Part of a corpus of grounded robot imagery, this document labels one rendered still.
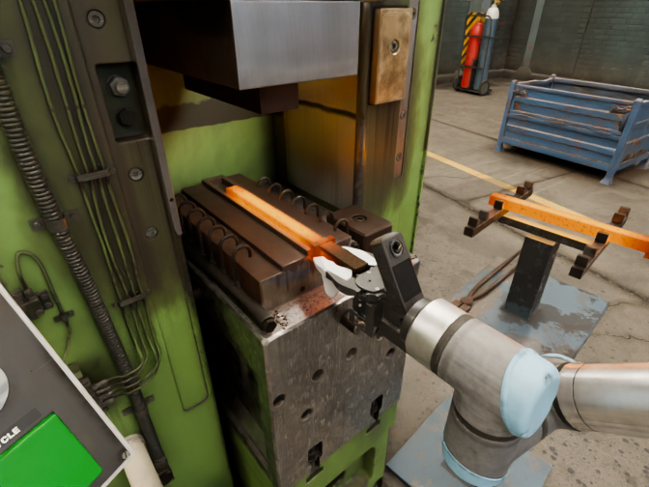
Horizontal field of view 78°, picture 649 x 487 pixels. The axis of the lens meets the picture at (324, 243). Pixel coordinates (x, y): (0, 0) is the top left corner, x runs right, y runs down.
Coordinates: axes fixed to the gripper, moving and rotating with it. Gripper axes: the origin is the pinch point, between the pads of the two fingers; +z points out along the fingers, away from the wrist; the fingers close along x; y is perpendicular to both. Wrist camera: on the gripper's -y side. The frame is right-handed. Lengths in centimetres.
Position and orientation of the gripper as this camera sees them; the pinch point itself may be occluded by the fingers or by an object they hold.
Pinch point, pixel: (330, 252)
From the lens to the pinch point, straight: 67.5
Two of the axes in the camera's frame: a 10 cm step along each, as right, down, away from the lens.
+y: 0.0, 8.6, 5.1
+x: 7.7, -3.3, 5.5
